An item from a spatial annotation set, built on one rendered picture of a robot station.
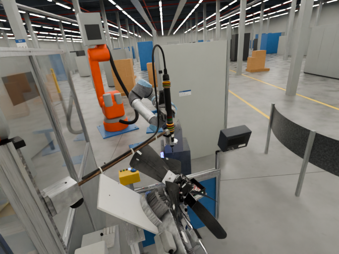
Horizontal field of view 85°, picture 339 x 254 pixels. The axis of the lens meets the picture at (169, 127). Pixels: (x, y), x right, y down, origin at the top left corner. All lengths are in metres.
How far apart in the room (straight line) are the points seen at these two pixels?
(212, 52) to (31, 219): 2.90
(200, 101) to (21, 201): 2.81
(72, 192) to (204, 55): 2.69
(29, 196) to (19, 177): 0.06
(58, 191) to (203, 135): 2.92
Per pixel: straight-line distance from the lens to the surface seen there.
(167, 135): 1.05
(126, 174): 1.59
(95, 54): 4.91
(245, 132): 1.79
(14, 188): 0.68
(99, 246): 1.34
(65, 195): 0.76
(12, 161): 0.66
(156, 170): 1.14
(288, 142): 3.02
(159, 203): 1.16
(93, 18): 4.88
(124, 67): 9.03
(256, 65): 13.48
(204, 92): 3.16
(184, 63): 2.95
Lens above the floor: 1.99
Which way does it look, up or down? 24 degrees down
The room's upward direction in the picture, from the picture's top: 5 degrees counter-clockwise
